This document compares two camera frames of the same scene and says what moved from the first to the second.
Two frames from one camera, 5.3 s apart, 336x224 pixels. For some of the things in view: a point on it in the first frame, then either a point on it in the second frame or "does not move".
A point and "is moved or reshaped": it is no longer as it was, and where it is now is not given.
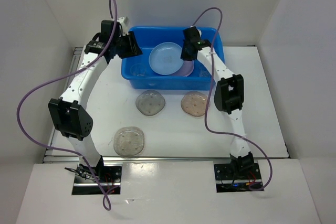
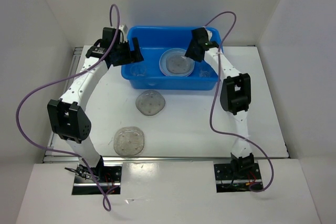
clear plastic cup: x=138 y=69 does not move
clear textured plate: x=128 y=141 does not move
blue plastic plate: x=165 y=58 is moved or reshaped
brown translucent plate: x=194 y=103 to x=178 y=64
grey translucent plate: x=150 y=102 does not move
